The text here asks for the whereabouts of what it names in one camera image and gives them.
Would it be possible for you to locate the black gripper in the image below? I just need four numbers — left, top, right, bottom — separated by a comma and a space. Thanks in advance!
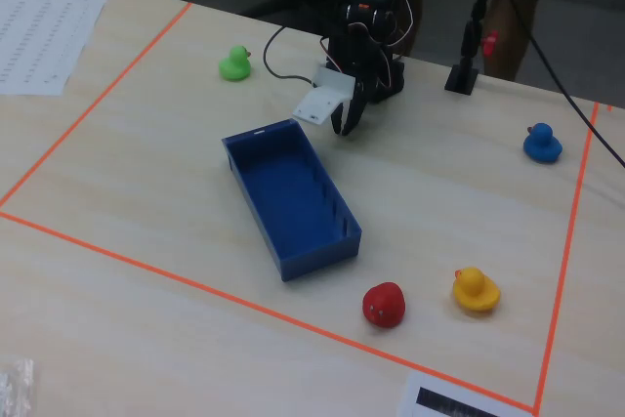
330, 21, 393, 138

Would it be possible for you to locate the blue rubber duck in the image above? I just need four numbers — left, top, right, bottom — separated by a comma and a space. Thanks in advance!
522, 122, 563, 164

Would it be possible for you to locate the blue plastic box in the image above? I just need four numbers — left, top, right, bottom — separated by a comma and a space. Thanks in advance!
221, 118, 363, 283

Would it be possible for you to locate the green rubber duck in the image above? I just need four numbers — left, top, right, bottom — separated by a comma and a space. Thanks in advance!
218, 45, 253, 82

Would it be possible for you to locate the red rubber duck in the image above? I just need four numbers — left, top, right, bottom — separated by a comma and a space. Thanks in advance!
361, 281, 406, 330

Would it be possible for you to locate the yellow rubber duck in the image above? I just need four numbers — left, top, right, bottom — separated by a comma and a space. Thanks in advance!
452, 268, 501, 313

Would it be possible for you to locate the red clamp knob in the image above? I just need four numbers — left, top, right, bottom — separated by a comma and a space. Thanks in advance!
480, 29, 500, 57

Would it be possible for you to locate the person in khaki shorts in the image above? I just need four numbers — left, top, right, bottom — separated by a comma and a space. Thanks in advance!
373, 0, 553, 82

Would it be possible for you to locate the orange tape strip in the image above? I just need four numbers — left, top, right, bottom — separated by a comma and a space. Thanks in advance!
0, 211, 539, 413
534, 103, 601, 414
0, 2, 194, 208

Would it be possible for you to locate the paper with black bar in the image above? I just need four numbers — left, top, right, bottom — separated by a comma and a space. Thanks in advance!
397, 371, 533, 417

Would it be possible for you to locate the printed table paper sheet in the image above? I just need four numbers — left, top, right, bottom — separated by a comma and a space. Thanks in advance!
0, 0, 112, 97

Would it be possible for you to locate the clear plastic bag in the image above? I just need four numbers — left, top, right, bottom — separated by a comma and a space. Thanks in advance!
0, 357, 38, 417

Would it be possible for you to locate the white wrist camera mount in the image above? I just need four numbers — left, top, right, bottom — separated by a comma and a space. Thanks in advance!
291, 64, 356, 125

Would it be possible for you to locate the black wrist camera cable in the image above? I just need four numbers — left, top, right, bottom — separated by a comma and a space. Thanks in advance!
264, 24, 324, 92

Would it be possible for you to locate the black camera stand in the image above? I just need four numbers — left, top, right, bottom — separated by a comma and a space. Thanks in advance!
443, 0, 505, 95

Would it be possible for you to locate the black stand cable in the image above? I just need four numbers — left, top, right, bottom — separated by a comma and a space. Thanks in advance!
496, 0, 625, 167

